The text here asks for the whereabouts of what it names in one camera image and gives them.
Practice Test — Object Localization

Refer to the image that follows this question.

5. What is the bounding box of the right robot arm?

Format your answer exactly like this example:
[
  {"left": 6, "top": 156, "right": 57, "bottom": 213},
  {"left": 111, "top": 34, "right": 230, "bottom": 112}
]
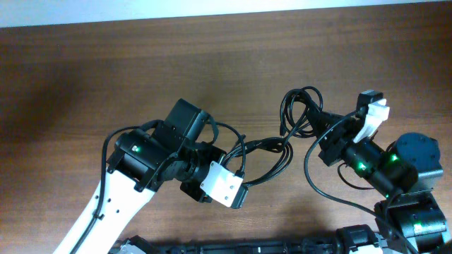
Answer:
[{"left": 305, "top": 99, "right": 451, "bottom": 253}]

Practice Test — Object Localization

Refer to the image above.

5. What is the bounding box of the left camera cable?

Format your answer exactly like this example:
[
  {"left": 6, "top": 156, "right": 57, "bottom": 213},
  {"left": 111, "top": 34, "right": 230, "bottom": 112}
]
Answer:
[{"left": 69, "top": 119, "right": 248, "bottom": 254}]

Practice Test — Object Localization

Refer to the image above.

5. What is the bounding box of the camera cable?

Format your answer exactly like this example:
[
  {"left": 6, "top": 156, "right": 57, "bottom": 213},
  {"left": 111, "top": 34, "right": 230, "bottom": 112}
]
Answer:
[
  {"left": 69, "top": 119, "right": 248, "bottom": 254},
  {"left": 303, "top": 109, "right": 421, "bottom": 254}
]

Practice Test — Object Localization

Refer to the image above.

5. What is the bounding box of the right camera cable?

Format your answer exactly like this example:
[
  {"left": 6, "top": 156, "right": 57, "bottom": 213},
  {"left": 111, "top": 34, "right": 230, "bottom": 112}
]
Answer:
[{"left": 303, "top": 109, "right": 421, "bottom": 254}]

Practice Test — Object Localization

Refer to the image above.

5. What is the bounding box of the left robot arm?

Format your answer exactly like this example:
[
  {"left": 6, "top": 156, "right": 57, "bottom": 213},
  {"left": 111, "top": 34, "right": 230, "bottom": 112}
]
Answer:
[{"left": 55, "top": 99, "right": 224, "bottom": 253}]

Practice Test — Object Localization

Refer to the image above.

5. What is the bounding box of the black USB cable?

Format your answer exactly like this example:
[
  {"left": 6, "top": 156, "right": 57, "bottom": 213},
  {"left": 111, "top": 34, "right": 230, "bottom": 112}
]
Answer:
[{"left": 225, "top": 85, "right": 324, "bottom": 188}]

